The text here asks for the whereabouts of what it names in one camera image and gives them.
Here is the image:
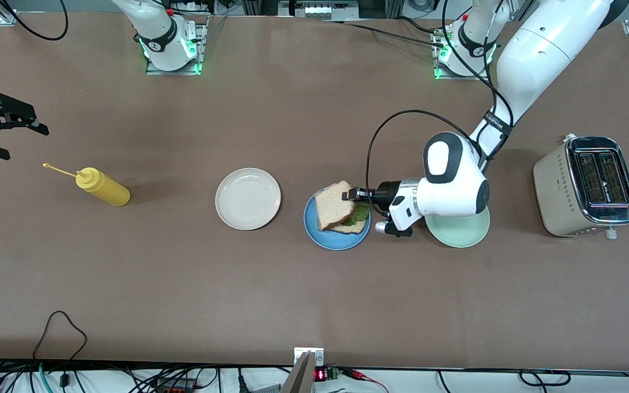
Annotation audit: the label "teal cable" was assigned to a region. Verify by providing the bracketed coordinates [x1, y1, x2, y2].
[38, 362, 55, 393]

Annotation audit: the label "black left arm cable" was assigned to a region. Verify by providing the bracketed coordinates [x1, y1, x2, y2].
[365, 0, 515, 192]

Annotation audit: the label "green lettuce leaf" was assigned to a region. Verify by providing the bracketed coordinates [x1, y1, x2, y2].
[342, 203, 371, 228]

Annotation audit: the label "cream round plate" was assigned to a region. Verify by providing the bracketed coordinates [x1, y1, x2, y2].
[215, 168, 282, 231]

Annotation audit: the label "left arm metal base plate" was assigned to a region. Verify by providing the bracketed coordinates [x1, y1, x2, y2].
[433, 27, 491, 81]

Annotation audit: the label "red and black clip wires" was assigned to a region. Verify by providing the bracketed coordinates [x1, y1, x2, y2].
[341, 368, 389, 393]

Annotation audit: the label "toast slice with dark crust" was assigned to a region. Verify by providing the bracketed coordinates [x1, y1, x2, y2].
[328, 216, 368, 236]

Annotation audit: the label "thin black looped cable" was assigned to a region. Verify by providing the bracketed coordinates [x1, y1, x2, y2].
[33, 311, 88, 389]

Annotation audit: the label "blue round plate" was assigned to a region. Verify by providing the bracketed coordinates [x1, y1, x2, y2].
[304, 187, 372, 251]

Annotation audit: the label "black coiled cable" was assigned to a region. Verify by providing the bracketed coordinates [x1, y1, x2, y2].
[519, 370, 572, 388]

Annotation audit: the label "toast slice with light crust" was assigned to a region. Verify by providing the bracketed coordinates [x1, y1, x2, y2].
[314, 181, 357, 231]

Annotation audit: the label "black device with white lights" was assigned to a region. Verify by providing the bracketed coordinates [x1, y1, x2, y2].
[278, 0, 360, 21]

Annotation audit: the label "silver camera mount bracket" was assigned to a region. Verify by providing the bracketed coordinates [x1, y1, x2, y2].
[282, 347, 325, 393]

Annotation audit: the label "black cable across table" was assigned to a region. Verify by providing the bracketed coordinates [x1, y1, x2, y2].
[328, 16, 447, 49]

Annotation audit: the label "beige chrome toaster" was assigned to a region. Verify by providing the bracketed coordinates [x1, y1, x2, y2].
[533, 134, 629, 241]

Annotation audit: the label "yellow squeeze bottle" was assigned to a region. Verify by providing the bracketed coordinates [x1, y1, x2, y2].
[43, 163, 131, 207]

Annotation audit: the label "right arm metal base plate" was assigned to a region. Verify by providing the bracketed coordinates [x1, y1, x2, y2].
[145, 22, 207, 76]

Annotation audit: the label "mint green round plate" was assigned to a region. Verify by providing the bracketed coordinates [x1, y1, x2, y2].
[425, 205, 491, 249]

